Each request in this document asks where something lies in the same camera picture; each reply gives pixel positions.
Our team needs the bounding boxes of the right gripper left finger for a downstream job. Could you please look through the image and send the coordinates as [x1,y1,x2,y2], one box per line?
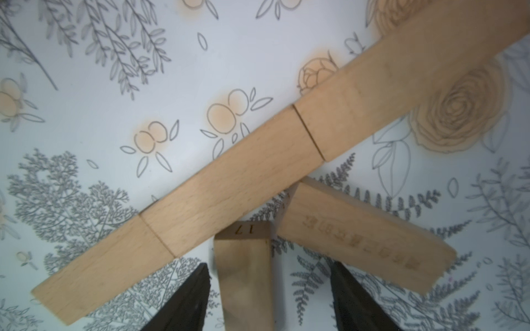
[141,263,211,331]

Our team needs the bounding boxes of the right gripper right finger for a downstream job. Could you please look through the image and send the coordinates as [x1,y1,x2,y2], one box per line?
[331,261,402,331]

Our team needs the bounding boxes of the wooden block top horizontal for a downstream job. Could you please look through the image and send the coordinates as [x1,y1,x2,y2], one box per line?
[275,177,457,295]

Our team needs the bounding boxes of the wooden block bottom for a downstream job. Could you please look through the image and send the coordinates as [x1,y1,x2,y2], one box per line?
[141,106,324,257]

